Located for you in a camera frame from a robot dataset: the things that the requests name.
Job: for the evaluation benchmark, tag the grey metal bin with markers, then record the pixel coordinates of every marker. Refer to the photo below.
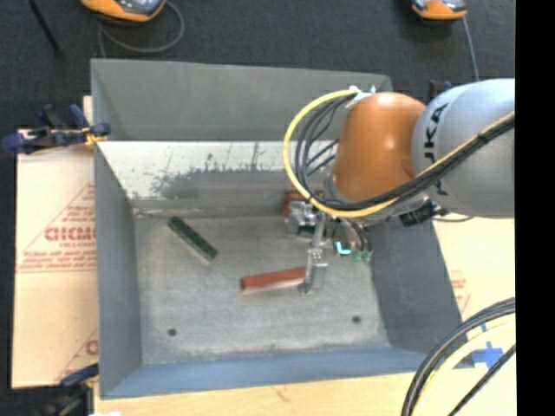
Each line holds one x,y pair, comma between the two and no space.
243,310

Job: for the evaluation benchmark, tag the red-brown flat block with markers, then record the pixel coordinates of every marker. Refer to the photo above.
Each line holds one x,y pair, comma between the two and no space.
273,279
291,204

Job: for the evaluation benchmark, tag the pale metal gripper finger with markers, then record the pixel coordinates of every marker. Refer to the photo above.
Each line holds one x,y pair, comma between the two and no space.
308,275
321,275

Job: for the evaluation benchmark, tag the black cylinder on white bracket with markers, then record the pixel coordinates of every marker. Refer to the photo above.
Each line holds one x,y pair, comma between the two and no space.
417,217

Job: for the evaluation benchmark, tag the dark green flat block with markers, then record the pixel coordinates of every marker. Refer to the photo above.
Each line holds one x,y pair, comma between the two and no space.
193,239

